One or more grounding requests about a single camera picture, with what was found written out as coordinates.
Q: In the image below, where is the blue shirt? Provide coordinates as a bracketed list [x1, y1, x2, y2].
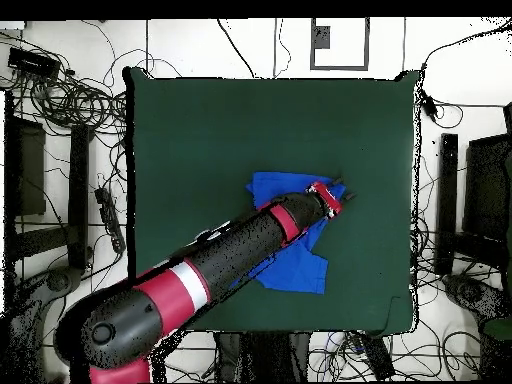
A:
[229, 171, 347, 296]

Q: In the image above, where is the dark flat panel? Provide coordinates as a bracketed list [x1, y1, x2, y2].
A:
[463, 133, 512, 241]
[4, 115, 47, 217]

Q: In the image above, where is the black upright stand bar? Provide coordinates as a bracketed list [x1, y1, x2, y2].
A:
[67, 124, 91, 269]
[435, 132, 459, 276]

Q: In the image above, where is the black power adapter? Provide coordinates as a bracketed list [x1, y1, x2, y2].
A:
[419, 89, 441, 123]

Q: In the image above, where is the dark green table cloth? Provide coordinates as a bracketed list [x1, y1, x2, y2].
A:
[122, 66, 421, 336]

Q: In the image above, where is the grey stand foot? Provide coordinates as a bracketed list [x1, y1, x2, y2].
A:
[442, 273, 509, 321]
[39, 265, 83, 299]

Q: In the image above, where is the long black power strip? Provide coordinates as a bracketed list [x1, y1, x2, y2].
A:
[357, 333, 397, 381]

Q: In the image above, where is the black power strip with sockets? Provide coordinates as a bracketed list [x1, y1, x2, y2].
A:
[93, 186, 127, 254]

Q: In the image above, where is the black rectangular device box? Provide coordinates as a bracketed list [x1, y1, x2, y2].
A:
[6, 46, 62, 79]

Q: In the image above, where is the grey square floor frame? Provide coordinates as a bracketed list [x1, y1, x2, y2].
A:
[309, 17, 371, 72]

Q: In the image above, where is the thick black floor cable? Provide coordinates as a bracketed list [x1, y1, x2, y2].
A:
[216, 18, 257, 79]

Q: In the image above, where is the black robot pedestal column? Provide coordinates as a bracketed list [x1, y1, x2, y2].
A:
[213, 331, 311, 383]

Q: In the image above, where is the black cable tangle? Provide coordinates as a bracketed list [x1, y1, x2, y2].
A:
[0, 31, 129, 137]

